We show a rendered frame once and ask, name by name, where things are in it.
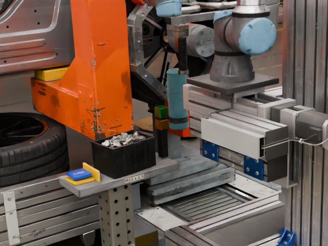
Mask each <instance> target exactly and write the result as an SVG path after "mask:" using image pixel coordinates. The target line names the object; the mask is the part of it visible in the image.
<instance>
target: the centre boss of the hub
mask: <svg viewBox="0 0 328 246"><path fill-rule="evenodd" d="M150 30H151V29H150V25H149V24H148V23H142V32H143V36H147V35H148V34H149V33H150Z"/></svg>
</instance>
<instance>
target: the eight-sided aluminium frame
mask: <svg viewBox="0 0 328 246"><path fill-rule="evenodd" d="M152 8H153V6H149V5H147V4H146V3H145V4H144V5H139V4H137V5H136V6H135V8H134V9H133V11H132V12H131V13H130V14H129V16H128V18H127V33H128V50H129V65H130V71H131V72H132V73H133V75H135V76H136V77H137V78H138V79H140V80H141V81H142V82H143V83H144V84H145V85H146V86H147V87H148V88H150V89H151V90H152V91H153V92H154V93H155V94H156V95H157V96H158V97H159V98H161V99H162V100H165V101H168V97H167V88H166V87H165V86H164V85H163V84H162V83H160V82H159V81H158V80H157V79H156V78H155V77H154V76H153V75H152V74H151V73H150V72H149V71H147V70H146V69H145V67H144V49H143V32H142V22H143V21H144V19H145V18H146V16H147V15H148V13H149V12H150V11H151V9H152ZM212 63H213V62H212ZM211 67H212V64H211V65H210V67H209V68H208V69H207V71H206V72H205V74H204V75H206V74H209V73H210V70H211Z"/></svg>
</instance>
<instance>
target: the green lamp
mask: <svg viewBox="0 0 328 246"><path fill-rule="evenodd" d="M155 116H156V117H158V118H164V117H167V116H168V107H167V106H164V105H160V106H156V107H155Z"/></svg>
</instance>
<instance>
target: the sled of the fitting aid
mask: <svg viewBox="0 0 328 246"><path fill-rule="evenodd" d="M234 180H236V177H235V169H233V168H231V167H229V166H226V165H224V164H221V163H219V162H218V166H216V167H213V168H210V169H206V170H203V171H199V172H196V173H193V174H189V175H186V176H182V177H179V178H176V179H173V180H169V181H166V182H162V183H159V184H155V185H148V184H147V183H145V182H143V181H142V182H143V184H140V199H142V200H144V201H145V202H147V203H149V204H150V205H152V206H154V205H158V204H162V203H165V202H168V201H171V200H174V199H177V198H180V197H183V196H187V195H190V194H193V193H196V192H199V191H202V190H206V189H209V188H212V187H215V186H218V185H222V184H225V183H228V182H231V181H234Z"/></svg>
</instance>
